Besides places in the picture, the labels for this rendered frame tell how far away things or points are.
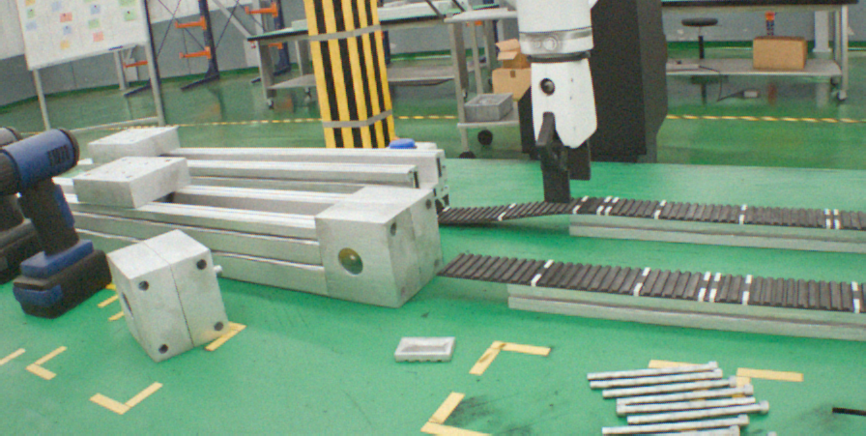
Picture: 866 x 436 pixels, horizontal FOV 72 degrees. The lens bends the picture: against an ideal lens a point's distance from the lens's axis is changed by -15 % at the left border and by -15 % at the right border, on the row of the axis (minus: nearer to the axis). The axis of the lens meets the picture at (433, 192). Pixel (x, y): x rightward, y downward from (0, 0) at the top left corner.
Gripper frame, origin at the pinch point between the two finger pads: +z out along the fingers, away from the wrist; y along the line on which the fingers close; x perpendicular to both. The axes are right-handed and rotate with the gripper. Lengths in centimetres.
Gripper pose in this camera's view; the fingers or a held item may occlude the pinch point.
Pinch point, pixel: (568, 181)
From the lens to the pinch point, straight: 84.2
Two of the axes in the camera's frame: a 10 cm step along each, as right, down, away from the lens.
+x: -8.7, -0.4, 4.9
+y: 4.8, -3.3, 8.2
